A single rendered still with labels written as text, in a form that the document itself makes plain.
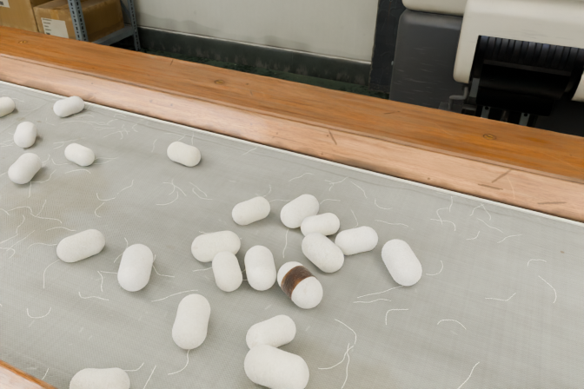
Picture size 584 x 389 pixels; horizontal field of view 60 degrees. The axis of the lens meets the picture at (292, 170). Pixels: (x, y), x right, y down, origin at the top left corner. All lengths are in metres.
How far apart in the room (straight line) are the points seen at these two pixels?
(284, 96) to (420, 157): 0.17
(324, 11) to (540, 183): 2.11
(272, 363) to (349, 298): 0.09
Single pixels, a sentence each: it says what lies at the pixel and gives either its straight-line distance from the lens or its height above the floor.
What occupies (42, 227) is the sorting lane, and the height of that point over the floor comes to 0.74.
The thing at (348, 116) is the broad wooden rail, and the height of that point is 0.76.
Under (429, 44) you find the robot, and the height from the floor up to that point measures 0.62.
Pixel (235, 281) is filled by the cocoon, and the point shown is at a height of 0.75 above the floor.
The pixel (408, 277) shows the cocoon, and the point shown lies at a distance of 0.36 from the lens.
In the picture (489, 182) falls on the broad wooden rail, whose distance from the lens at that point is 0.48.
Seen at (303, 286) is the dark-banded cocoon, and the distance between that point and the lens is 0.33.
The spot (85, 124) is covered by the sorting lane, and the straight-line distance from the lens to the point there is 0.60.
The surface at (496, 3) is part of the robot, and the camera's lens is 0.88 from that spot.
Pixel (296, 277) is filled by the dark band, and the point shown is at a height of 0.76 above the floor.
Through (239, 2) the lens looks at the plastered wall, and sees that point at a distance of 2.69.
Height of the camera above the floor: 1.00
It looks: 33 degrees down
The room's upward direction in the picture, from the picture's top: 1 degrees clockwise
